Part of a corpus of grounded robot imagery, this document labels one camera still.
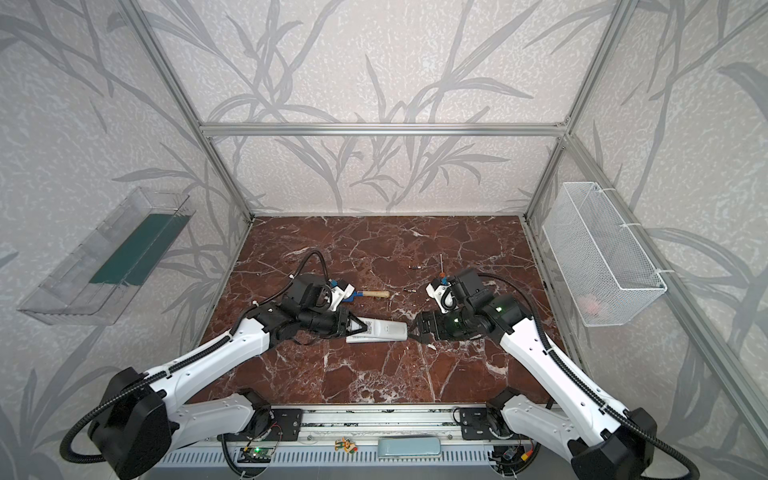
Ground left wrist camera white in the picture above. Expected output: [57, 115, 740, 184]
[329, 280, 355, 312]

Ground black corrugated cable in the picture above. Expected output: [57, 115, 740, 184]
[58, 248, 332, 464]
[476, 271, 700, 480]

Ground clear plastic wall shelf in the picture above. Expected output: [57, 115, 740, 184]
[18, 187, 196, 326]

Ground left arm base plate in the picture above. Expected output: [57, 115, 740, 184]
[249, 408, 304, 442]

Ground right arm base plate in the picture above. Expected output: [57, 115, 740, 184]
[452, 407, 503, 441]

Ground left black corrugated cable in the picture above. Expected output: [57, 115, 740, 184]
[58, 248, 332, 464]

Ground right black corrugated cable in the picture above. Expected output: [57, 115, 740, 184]
[476, 271, 700, 480]

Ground blue toy shovel wooden handle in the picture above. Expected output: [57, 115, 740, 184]
[353, 290, 391, 299]

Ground left green led controller board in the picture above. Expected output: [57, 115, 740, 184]
[237, 446, 275, 465]

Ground grey rectangular box on rail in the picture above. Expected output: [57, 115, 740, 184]
[377, 436, 442, 459]

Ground white wire mesh basket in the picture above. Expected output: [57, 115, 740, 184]
[543, 182, 667, 327]

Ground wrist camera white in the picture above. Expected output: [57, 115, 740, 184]
[329, 280, 355, 312]
[426, 279, 456, 314]

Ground pink object in basket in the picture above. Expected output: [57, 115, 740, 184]
[577, 294, 604, 318]

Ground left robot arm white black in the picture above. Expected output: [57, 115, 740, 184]
[87, 274, 367, 479]

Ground white remote control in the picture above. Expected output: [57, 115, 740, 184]
[346, 317, 408, 344]

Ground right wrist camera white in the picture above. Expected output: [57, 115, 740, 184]
[426, 279, 456, 314]

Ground right controller board wires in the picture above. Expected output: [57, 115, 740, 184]
[488, 443, 538, 475]

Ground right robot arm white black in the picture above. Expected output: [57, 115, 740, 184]
[413, 268, 656, 479]

